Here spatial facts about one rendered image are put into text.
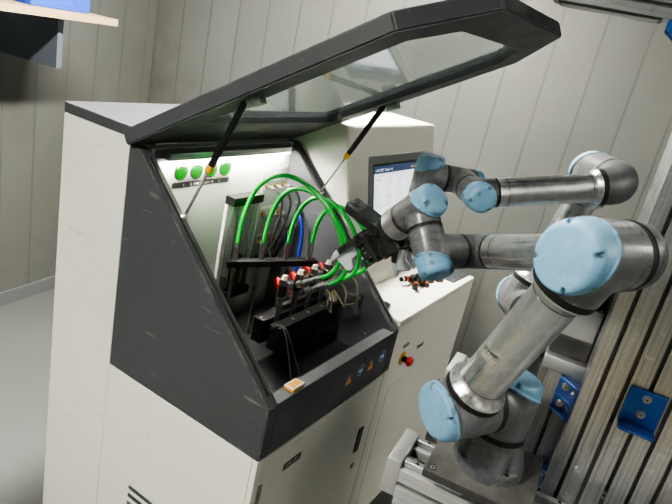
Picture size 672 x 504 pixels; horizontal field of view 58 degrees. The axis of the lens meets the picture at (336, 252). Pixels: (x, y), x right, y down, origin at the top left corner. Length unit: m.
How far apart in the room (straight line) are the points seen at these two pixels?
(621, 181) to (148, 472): 1.54
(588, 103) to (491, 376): 2.29
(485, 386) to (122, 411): 1.18
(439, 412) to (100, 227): 1.09
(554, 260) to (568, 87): 2.34
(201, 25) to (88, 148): 2.34
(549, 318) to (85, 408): 1.52
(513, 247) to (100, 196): 1.12
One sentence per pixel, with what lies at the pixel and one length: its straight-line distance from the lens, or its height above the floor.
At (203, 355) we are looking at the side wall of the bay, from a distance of 1.63.
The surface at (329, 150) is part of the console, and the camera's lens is 2.11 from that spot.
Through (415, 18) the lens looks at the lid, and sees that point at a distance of 1.20.
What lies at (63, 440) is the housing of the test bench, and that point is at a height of 0.40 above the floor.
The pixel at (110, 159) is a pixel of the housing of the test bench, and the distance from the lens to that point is 1.76.
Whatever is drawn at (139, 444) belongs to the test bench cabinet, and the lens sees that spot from 1.97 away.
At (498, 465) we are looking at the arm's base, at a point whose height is 1.09.
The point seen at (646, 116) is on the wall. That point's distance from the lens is 3.26.
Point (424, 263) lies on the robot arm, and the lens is 1.25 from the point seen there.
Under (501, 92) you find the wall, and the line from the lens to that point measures 3.31.
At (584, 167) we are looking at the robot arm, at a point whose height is 1.63.
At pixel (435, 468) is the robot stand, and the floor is 1.04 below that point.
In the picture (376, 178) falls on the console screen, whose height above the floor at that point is 1.37.
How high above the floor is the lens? 1.83
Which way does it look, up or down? 19 degrees down
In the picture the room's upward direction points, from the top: 12 degrees clockwise
